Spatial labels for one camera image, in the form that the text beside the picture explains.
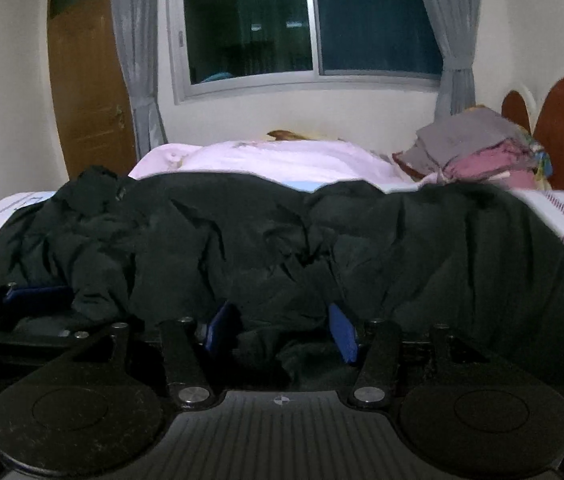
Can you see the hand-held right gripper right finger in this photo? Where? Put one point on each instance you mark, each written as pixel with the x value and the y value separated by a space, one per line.
pixel 342 332

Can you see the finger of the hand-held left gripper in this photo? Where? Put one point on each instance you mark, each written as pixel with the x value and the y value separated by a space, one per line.
pixel 37 327
pixel 37 295

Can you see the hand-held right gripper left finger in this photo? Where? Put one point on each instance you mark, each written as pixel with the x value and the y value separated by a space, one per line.
pixel 222 330

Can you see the stack of folded clothes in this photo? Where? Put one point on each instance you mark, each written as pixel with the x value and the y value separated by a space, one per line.
pixel 472 150

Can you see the black padded jacket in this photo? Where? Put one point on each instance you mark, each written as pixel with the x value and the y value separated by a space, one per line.
pixel 272 240

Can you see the pink quilt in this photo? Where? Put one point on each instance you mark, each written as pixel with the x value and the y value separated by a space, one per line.
pixel 272 160

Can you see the grey curtain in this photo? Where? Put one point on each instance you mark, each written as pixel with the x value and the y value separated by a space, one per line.
pixel 454 35
pixel 137 50

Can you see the brown pillow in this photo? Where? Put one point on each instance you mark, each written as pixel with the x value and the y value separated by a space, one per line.
pixel 284 135

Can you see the sliding glass window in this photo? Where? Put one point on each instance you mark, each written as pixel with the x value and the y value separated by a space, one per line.
pixel 287 20

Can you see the brown wooden door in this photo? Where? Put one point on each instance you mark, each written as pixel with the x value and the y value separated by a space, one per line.
pixel 92 90

